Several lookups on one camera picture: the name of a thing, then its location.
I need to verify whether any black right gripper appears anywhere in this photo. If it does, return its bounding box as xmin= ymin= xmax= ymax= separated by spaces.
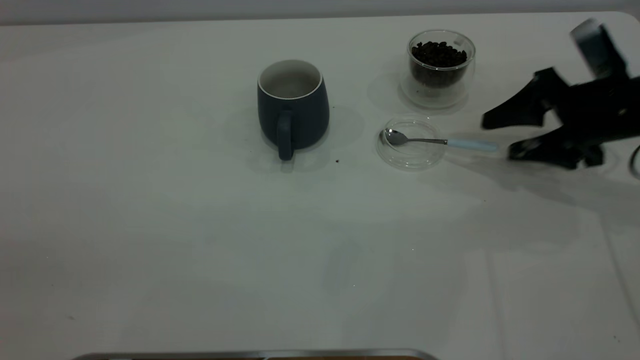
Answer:
xmin=481 ymin=67 xmax=640 ymax=170

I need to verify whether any metal spoon light blue handle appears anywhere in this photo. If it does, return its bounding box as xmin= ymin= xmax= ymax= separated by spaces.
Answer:
xmin=382 ymin=129 xmax=499 ymax=153

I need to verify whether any dark grey ceramic mug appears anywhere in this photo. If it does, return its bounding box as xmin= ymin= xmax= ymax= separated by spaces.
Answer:
xmin=257 ymin=59 xmax=331 ymax=162

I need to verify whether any dark coffee beans pile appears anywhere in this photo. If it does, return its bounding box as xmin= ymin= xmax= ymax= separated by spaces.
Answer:
xmin=411 ymin=41 xmax=470 ymax=89

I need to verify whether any clear round glass lid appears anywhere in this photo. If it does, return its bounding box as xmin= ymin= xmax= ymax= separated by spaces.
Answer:
xmin=376 ymin=116 xmax=447 ymax=171

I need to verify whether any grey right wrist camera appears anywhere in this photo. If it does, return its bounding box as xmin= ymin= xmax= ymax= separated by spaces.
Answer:
xmin=570 ymin=19 xmax=630 ymax=80

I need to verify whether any clear double-wall glass cup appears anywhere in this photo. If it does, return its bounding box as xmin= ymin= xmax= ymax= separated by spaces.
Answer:
xmin=400 ymin=30 xmax=477 ymax=110

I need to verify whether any silver metal frame bar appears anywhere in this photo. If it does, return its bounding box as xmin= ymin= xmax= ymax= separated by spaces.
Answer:
xmin=70 ymin=348 xmax=441 ymax=360

